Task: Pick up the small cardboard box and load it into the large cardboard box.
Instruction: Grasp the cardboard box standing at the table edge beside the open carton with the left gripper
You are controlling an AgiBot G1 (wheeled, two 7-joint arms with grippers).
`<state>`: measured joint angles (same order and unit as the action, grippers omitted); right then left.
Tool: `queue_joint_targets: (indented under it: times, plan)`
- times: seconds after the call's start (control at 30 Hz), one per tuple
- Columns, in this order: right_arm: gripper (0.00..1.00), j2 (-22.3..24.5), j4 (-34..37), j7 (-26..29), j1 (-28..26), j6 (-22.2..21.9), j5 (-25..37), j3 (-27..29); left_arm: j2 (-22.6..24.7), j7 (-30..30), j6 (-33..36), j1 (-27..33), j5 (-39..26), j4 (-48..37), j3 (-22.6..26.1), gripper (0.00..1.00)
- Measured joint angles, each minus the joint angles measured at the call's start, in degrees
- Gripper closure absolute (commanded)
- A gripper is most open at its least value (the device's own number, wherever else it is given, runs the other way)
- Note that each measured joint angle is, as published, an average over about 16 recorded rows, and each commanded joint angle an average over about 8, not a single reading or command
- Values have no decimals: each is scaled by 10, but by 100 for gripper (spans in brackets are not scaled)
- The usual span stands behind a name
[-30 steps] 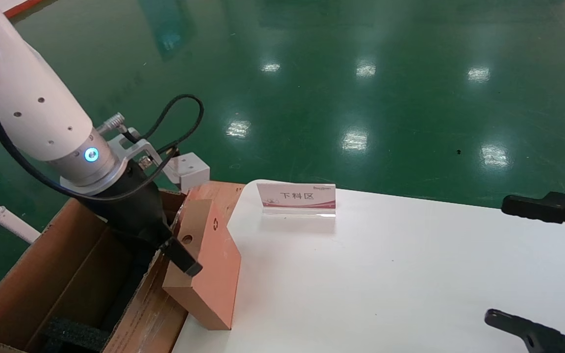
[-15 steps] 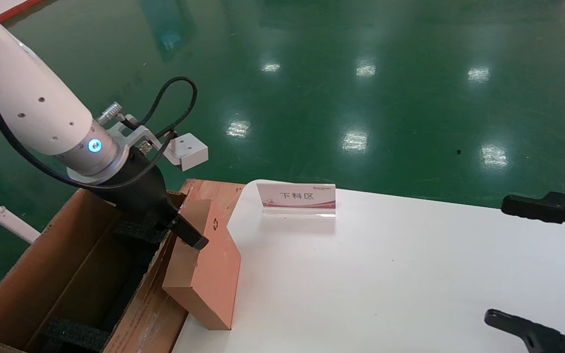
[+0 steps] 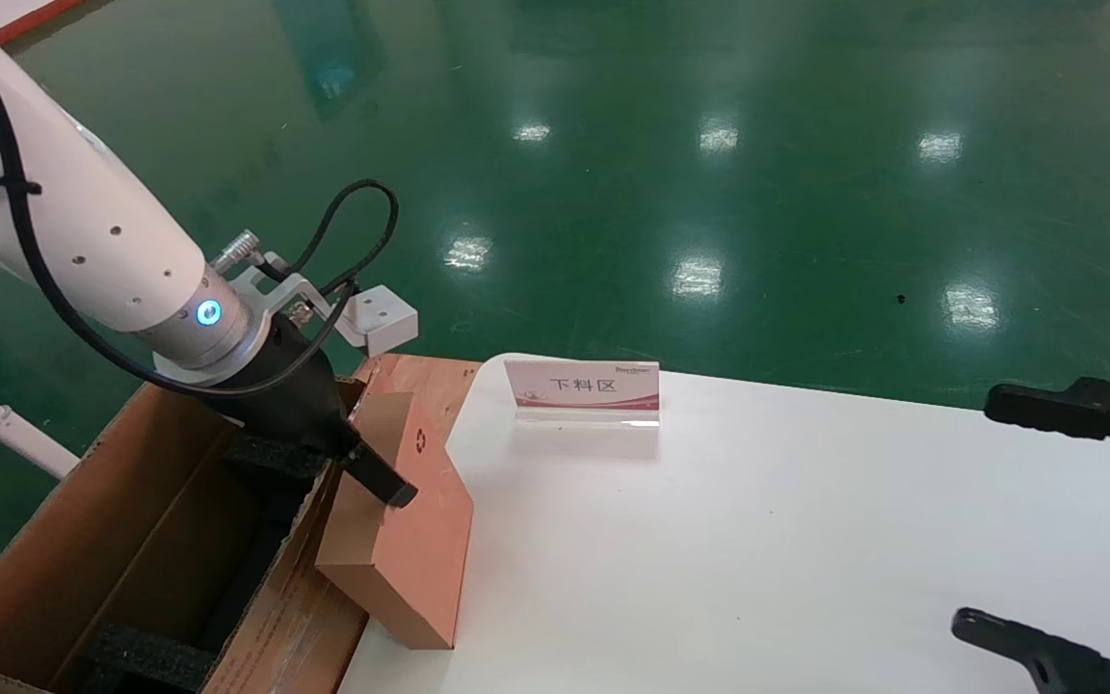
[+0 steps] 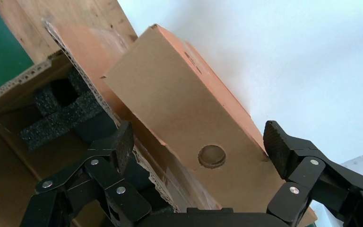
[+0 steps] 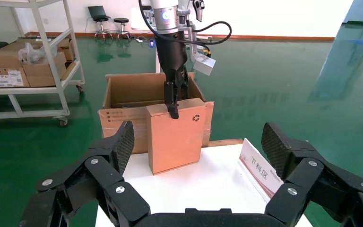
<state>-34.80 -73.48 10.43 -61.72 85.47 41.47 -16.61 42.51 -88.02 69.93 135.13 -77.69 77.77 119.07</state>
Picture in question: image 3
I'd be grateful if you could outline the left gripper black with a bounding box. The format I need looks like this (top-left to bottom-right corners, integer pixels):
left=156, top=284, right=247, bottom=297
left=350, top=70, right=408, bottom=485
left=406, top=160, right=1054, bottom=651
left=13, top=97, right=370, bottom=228
left=197, top=313, right=419, bottom=509

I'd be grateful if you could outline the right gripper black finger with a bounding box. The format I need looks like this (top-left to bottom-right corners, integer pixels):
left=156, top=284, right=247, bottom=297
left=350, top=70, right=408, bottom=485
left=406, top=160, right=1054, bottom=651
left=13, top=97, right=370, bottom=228
left=952, top=608, right=1110, bottom=694
left=985, top=378, right=1110, bottom=478

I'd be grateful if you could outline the small cardboard box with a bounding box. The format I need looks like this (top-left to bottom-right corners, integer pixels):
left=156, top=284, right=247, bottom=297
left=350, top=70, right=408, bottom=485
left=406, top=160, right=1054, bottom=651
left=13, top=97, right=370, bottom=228
left=316, top=390, right=474, bottom=650

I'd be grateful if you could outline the large cardboard box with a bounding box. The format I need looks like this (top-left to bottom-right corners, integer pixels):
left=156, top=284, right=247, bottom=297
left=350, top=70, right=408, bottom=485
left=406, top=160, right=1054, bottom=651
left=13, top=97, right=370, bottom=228
left=0, top=354, right=481, bottom=694

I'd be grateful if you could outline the black foam insert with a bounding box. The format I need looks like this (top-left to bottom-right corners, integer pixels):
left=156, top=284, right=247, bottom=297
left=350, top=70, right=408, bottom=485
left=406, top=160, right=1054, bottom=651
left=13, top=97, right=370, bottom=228
left=223, top=429, right=330, bottom=483
left=83, top=622, right=219, bottom=694

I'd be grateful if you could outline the acrylic sign with Chinese text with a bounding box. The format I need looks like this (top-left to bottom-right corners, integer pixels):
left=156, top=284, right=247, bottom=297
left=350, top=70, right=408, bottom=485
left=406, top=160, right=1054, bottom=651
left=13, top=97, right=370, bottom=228
left=504, top=359, right=662, bottom=430

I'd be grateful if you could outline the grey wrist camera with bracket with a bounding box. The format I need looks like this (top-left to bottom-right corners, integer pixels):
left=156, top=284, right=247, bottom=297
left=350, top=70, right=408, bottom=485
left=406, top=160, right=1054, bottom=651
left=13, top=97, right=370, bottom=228
left=227, top=253, right=419, bottom=360

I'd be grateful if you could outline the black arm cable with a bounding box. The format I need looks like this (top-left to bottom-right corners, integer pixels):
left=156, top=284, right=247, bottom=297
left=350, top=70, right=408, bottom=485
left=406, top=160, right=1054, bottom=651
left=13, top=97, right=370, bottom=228
left=0, top=14, right=400, bottom=398

